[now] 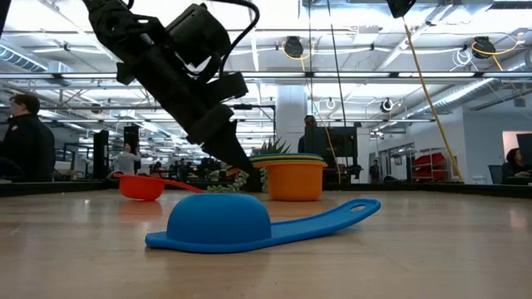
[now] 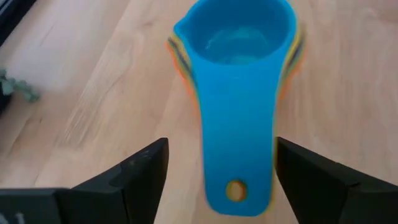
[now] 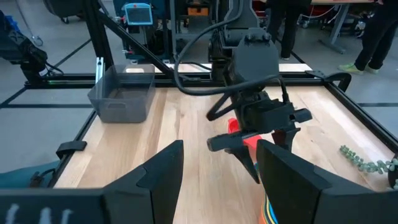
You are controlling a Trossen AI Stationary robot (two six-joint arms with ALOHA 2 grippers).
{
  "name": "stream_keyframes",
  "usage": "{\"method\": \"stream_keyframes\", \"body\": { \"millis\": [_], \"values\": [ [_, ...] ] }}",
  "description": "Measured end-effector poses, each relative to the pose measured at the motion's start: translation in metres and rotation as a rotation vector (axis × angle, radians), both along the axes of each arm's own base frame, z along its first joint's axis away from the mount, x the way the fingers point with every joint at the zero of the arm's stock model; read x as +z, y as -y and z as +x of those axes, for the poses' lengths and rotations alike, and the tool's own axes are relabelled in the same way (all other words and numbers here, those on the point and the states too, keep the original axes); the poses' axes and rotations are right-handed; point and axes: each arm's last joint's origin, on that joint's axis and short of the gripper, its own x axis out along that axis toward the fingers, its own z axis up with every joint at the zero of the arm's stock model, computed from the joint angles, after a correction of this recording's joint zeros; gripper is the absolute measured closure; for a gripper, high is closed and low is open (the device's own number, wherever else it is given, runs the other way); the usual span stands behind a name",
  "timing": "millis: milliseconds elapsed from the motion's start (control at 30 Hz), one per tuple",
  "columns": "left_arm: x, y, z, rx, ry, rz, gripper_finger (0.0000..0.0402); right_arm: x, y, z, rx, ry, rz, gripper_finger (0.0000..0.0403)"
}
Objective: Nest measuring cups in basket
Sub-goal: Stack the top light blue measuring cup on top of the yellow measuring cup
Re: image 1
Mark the black aluminium table frame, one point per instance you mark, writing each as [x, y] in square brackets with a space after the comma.
[41, 189]

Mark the dark wall monitor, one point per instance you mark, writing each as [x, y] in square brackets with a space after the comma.
[525, 141]

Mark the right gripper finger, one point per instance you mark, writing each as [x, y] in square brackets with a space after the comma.
[401, 6]

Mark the teal measuring cup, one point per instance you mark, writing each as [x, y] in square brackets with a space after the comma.
[287, 155]

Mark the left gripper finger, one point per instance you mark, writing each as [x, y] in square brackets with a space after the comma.
[224, 145]

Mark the blue measuring cup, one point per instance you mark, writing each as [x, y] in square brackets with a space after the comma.
[216, 224]

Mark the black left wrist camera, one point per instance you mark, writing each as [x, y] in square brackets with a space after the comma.
[199, 33]

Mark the yellow measuring cup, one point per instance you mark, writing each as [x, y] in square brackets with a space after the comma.
[291, 158]

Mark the potted succulent plant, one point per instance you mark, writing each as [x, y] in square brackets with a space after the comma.
[274, 147]

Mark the black flat screen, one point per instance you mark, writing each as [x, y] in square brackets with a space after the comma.
[332, 143]

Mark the red measuring cup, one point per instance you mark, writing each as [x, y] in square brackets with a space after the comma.
[139, 189]

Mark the orange measuring cup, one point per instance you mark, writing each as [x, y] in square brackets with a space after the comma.
[295, 182]

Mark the person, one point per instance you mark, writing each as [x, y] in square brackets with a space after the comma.
[308, 122]
[126, 162]
[27, 141]
[375, 170]
[513, 164]

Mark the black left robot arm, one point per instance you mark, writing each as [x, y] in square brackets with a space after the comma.
[112, 16]

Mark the rack with red bins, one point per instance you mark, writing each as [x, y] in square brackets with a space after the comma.
[430, 162]

